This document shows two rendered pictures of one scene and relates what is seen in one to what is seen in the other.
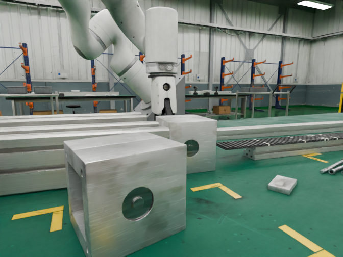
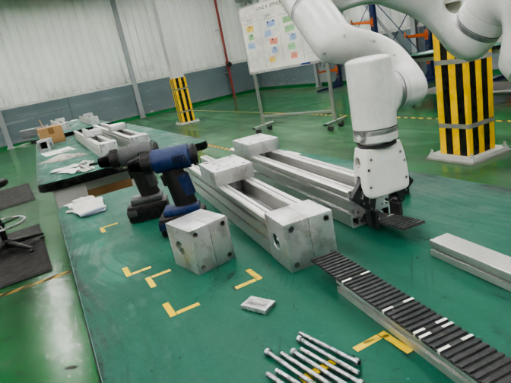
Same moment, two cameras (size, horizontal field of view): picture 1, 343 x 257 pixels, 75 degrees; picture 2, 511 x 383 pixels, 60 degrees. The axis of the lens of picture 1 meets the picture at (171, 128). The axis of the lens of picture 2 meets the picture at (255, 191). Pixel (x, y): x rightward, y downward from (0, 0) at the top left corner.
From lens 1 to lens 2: 0.91 m
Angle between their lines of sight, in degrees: 87
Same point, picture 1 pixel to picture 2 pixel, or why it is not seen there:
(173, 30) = (360, 90)
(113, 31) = (490, 11)
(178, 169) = (188, 242)
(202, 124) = (276, 223)
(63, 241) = not seen: hidden behind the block
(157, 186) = (183, 245)
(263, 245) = (183, 297)
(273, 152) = (355, 299)
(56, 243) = not seen: hidden behind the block
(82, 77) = not seen: outside the picture
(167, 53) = (356, 120)
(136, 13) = (372, 52)
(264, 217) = (208, 298)
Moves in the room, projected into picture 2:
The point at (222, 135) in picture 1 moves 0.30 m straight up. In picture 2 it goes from (449, 255) to (436, 73)
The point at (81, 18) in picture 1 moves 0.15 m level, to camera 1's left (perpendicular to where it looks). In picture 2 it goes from (421, 18) to (398, 23)
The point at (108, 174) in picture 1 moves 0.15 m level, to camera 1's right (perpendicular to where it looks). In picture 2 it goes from (170, 230) to (160, 261)
